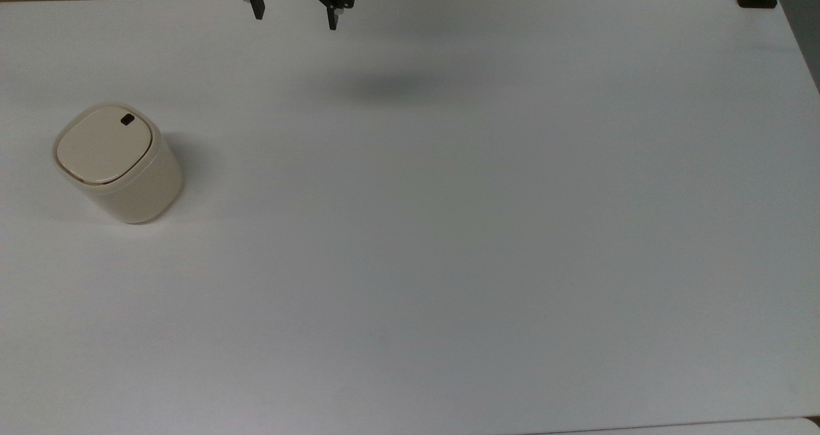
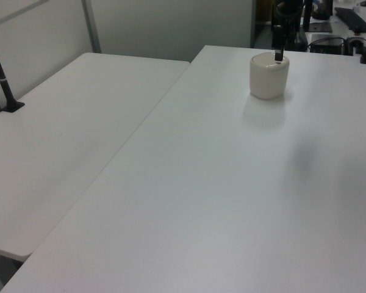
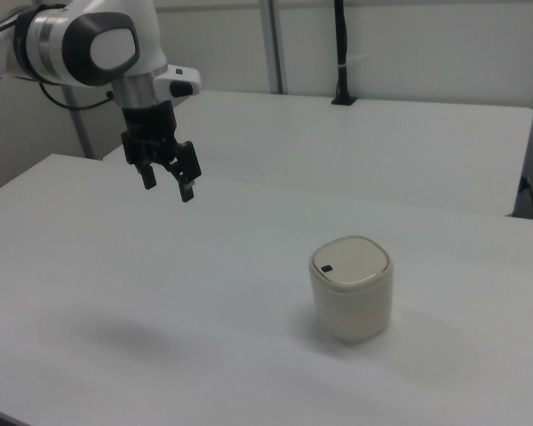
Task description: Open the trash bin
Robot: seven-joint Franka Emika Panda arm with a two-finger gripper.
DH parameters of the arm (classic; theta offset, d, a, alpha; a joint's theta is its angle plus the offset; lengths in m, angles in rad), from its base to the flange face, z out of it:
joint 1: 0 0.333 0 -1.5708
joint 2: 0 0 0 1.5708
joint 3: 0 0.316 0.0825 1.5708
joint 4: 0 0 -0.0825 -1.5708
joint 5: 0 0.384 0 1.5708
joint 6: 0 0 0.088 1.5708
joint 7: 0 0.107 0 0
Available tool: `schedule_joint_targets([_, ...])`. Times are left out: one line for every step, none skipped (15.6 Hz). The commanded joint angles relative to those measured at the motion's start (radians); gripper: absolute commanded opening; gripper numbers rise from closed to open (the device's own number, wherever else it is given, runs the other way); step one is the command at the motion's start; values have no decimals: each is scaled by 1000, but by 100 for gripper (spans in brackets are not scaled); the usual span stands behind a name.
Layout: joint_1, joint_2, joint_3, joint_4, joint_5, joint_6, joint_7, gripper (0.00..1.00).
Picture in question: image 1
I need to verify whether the beige push-lid trash bin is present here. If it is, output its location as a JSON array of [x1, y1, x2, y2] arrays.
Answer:
[[52, 102, 185, 225]]

